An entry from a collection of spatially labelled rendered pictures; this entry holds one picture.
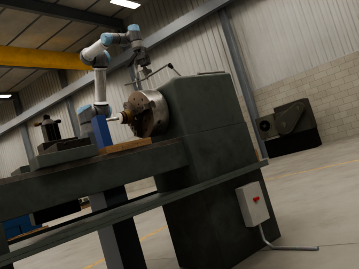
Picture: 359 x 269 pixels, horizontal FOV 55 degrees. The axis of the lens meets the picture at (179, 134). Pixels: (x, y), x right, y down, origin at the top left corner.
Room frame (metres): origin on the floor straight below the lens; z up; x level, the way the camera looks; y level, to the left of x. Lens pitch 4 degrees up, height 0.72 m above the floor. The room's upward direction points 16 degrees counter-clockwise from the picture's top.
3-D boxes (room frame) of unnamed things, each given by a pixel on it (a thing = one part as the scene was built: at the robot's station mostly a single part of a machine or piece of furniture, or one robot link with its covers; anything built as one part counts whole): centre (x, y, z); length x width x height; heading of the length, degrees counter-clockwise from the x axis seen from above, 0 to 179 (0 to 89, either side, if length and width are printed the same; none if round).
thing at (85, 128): (2.61, 0.65, 1.15); 0.15 x 0.15 x 0.10
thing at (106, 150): (2.07, 0.40, 0.89); 0.36 x 0.30 x 0.04; 40
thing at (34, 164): (1.86, 0.71, 0.90); 0.53 x 0.30 x 0.06; 40
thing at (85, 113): (2.61, 0.64, 1.27); 0.13 x 0.12 x 0.14; 132
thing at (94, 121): (2.03, 0.44, 1.00); 0.08 x 0.06 x 0.23; 40
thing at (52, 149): (1.87, 0.66, 0.95); 0.43 x 0.18 x 0.04; 40
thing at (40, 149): (1.94, 0.68, 1.00); 0.20 x 0.10 x 0.05; 130
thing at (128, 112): (2.16, 0.29, 1.08); 0.09 x 0.09 x 0.09; 40
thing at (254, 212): (2.22, -0.45, 0.22); 0.42 x 0.18 x 0.44; 40
